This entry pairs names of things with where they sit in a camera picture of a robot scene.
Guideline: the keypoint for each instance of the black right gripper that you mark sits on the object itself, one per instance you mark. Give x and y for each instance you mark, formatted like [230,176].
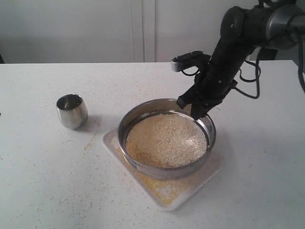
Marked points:
[212,83]

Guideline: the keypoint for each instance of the grain mixture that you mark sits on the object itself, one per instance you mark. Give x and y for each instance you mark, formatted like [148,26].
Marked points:
[166,140]

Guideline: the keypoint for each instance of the round steel mesh sieve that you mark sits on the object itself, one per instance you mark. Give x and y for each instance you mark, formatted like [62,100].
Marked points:
[164,106]

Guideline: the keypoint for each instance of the stainless steel cup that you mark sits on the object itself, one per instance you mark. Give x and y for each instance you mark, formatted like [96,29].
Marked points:
[72,111]

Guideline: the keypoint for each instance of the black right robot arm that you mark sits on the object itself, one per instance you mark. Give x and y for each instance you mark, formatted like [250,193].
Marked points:
[276,25]

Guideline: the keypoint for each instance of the yellow millet grains on tray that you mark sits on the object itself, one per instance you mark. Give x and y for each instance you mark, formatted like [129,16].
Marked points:
[167,194]

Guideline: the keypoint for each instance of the white plastic tray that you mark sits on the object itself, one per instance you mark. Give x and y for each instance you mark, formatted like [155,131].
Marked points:
[203,175]

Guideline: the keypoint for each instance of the white cabinet with doors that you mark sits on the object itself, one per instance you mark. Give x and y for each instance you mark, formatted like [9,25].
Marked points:
[50,31]

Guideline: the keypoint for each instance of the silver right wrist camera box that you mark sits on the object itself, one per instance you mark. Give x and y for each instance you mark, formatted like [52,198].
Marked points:
[185,61]

